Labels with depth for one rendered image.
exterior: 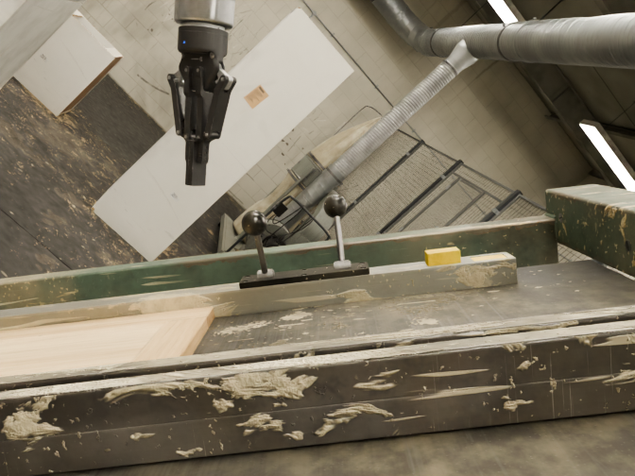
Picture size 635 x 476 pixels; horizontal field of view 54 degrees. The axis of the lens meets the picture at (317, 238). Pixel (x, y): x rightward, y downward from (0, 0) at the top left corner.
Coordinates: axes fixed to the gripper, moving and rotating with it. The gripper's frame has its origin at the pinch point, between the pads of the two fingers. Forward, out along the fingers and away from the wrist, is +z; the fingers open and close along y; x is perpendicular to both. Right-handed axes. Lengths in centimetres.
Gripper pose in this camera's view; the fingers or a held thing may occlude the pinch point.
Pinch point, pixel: (196, 162)
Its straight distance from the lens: 99.2
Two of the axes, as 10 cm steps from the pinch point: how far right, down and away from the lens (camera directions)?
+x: -5.7, 0.9, -8.1
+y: -8.1, -1.6, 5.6
